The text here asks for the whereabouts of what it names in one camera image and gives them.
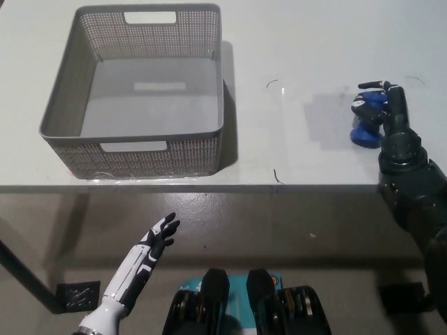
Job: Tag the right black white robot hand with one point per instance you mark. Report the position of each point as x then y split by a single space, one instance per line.
398 139

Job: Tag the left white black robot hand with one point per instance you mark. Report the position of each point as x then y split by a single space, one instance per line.
139 261

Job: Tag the blue rook chess piece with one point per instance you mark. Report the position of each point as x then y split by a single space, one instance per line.
365 136

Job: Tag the black floor plate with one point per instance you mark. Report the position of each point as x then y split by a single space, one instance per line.
78 295
401 296

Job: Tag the grey tape patch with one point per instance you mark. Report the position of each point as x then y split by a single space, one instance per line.
328 125

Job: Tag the grey perforated plastic basket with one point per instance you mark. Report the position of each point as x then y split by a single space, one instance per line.
153 160

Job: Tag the black metal table leg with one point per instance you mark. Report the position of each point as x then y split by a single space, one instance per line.
28 279

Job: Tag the black teal robot body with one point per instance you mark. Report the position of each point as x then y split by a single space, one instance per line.
244 310

